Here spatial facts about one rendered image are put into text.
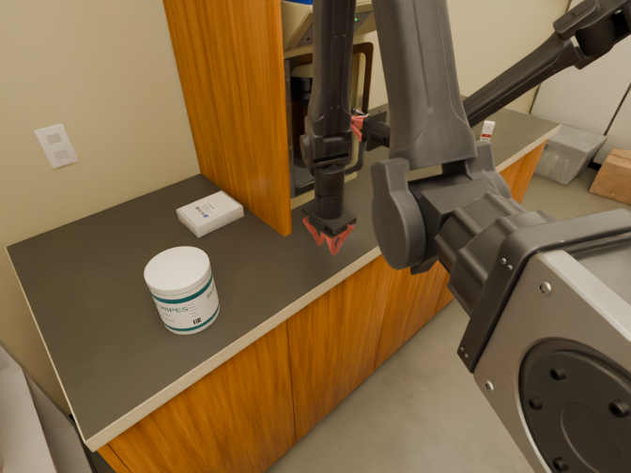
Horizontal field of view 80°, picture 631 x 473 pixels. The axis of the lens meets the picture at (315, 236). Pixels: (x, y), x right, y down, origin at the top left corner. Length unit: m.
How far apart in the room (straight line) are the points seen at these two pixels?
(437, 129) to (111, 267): 0.95
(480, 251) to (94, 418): 0.75
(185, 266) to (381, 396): 1.26
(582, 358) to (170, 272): 0.73
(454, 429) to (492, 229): 1.64
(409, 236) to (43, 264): 1.06
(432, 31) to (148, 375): 0.76
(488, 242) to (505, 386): 0.09
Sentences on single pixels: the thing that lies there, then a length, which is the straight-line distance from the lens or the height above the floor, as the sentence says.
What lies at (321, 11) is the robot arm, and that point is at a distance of 0.55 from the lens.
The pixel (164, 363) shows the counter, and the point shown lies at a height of 0.94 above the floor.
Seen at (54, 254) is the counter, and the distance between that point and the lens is 1.26.
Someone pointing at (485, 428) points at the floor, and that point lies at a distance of 1.92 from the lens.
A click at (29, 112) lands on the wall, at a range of 1.27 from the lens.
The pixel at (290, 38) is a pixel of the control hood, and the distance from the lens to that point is 0.94.
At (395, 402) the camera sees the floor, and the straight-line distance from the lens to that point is 1.87.
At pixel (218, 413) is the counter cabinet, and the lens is 1.09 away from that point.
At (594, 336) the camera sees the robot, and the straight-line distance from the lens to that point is 0.21.
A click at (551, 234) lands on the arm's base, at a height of 1.51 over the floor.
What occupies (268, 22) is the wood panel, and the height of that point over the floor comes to 1.49.
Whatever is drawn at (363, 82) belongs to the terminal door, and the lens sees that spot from 1.19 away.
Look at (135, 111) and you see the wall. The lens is 1.33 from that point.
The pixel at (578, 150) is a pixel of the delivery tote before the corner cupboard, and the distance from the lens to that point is 3.55.
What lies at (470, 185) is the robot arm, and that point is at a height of 1.48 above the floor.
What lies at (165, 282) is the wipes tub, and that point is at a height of 1.09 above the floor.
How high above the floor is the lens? 1.64
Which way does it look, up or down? 40 degrees down
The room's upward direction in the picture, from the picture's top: straight up
